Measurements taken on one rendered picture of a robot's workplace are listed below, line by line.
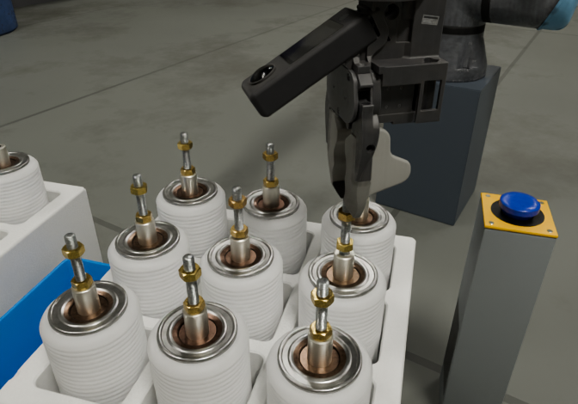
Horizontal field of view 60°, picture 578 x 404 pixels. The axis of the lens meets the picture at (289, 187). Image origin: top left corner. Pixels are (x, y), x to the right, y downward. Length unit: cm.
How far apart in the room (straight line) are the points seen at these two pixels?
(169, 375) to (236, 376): 6
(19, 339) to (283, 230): 41
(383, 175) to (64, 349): 34
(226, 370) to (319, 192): 76
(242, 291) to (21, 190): 43
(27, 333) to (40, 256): 12
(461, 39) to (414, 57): 58
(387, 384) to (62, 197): 60
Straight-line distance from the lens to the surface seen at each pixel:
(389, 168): 46
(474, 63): 104
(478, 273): 59
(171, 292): 62
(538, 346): 91
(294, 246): 67
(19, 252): 83
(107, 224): 114
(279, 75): 41
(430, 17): 44
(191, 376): 48
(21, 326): 82
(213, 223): 69
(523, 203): 58
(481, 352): 67
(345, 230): 52
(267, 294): 57
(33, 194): 87
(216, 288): 56
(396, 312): 63
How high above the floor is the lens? 61
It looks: 30 degrees down
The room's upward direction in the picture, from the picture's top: straight up
